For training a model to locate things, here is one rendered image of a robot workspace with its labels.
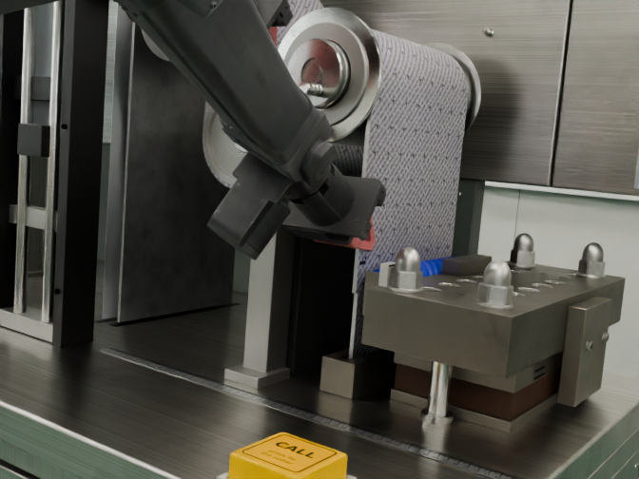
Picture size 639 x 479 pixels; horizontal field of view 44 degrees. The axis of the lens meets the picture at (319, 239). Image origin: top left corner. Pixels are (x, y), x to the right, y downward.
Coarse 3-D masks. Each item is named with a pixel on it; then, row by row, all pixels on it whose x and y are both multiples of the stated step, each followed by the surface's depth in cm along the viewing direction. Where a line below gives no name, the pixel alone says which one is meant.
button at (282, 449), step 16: (256, 448) 64; (272, 448) 65; (288, 448) 65; (304, 448) 65; (320, 448) 66; (240, 464) 63; (256, 464) 62; (272, 464) 61; (288, 464) 62; (304, 464) 62; (320, 464) 62; (336, 464) 63
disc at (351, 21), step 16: (304, 16) 89; (320, 16) 88; (336, 16) 87; (352, 16) 85; (288, 32) 90; (368, 32) 84; (368, 48) 84; (368, 64) 85; (368, 80) 85; (368, 96) 85; (352, 112) 86; (368, 112) 85; (336, 128) 87; (352, 128) 86
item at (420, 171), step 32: (384, 128) 88; (384, 160) 89; (416, 160) 95; (448, 160) 102; (416, 192) 96; (448, 192) 103; (384, 224) 91; (416, 224) 97; (448, 224) 105; (384, 256) 92; (448, 256) 106
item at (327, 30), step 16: (304, 32) 89; (320, 32) 87; (336, 32) 86; (352, 32) 85; (288, 48) 90; (352, 48) 85; (352, 64) 85; (352, 80) 85; (352, 96) 85; (336, 112) 87
